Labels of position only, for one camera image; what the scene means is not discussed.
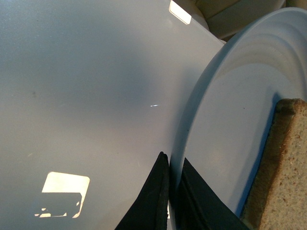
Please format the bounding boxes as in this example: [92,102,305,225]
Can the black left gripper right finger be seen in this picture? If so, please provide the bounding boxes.
[175,159,248,230]

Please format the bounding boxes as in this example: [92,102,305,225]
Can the slice of brown bread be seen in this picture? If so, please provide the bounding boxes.
[241,99,307,230]

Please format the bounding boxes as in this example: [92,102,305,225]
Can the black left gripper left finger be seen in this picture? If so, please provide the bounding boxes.
[116,152,169,230]

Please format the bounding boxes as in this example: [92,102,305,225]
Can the light blue round plate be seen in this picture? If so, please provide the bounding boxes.
[170,7,307,230]

